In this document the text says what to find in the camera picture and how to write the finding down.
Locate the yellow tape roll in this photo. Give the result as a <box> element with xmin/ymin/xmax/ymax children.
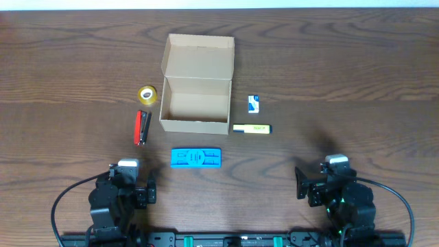
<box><xmin>138</xmin><ymin>86</ymin><xmax>157</xmax><ymax>105</ymax></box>

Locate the red black stapler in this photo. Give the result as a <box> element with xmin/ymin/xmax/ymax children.
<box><xmin>134</xmin><ymin>110</ymin><xmax>152</xmax><ymax>146</ymax></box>

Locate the blue white staples box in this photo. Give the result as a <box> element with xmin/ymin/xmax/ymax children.
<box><xmin>248</xmin><ymin>95</ymin><xmax>260</xmax><ymax>114</ymax></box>

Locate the black mounting rail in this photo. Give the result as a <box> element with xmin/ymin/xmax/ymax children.
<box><xmin>61</xmin><ymin>231</ymin><xmax>406</xmax><ymax>247</ymax></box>

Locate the brown cardboard box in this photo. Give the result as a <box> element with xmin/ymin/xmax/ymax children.
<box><xmin>159</xmin><ymin>34</ymin><xmax>235</xmax><ymax>135</ymax></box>

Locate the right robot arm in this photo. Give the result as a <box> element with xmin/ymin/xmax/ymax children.
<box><xmin>294</xmin><ymin>154</ymin><xmax>376</xmax><ymax>239</ymax></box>

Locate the blue plastic holder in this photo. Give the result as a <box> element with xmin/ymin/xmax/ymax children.
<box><xmin>170</xmin><ymin>148</ymin><xmax>222</xmax><ymax>169</ymax></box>

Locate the yellow highlighter pen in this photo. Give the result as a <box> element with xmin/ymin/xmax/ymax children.
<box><xmin>233</xmin><ymin>124</ymin><xmax>272</xmax><ymax>134</ymax></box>

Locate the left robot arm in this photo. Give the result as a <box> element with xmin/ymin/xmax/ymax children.
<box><xmin>88</xmin><ymin>158</ymin><xmax>156</xmax><ymax>244</ymax></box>

